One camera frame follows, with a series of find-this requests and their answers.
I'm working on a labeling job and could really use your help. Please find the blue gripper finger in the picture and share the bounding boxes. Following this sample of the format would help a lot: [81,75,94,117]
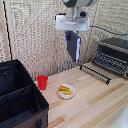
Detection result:
[65,31,70,42]

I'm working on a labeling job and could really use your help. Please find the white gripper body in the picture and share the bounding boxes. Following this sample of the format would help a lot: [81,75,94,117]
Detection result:
[54,13,91,33]

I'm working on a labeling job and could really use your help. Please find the woven bamboo screen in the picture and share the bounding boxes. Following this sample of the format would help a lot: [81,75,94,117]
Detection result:
[0,0,128,82]

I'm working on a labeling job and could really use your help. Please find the black toaster oven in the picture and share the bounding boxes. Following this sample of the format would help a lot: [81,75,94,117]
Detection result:
[92,37,128,80]

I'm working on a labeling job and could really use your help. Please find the red plastic cup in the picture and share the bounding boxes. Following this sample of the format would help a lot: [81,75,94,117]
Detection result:
[36,75,50,91]

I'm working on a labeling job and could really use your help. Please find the yellow food stick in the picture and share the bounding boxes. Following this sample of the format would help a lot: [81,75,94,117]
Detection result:
[60,90,74,97]
[58,85,73,92]

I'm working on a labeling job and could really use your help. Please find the thin black vertical pole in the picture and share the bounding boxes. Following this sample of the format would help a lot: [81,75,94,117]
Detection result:
[2,0,13,61]

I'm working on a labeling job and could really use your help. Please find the white bowl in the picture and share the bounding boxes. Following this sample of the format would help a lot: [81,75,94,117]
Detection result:
[57,83,76,100]

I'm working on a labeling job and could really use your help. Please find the black fabric storage bag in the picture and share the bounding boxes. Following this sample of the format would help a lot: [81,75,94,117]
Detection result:
[0,59,50,128]

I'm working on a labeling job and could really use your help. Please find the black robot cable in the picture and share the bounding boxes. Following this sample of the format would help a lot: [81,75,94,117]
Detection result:
[89,24,128,37]

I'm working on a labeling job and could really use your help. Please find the black wire rack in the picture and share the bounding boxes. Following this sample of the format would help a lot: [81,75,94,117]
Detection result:
[79,63,112,86]

